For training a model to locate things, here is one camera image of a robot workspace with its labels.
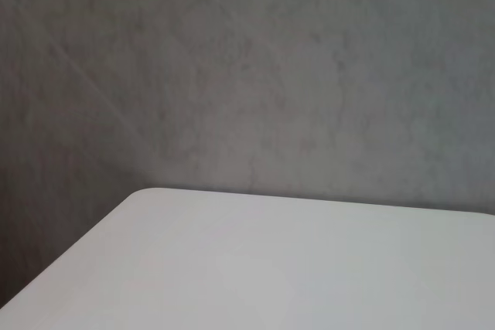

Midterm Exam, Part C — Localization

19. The white table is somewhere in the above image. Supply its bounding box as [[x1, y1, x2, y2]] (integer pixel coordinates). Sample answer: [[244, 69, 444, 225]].
[[0, 187, 495, 330]]

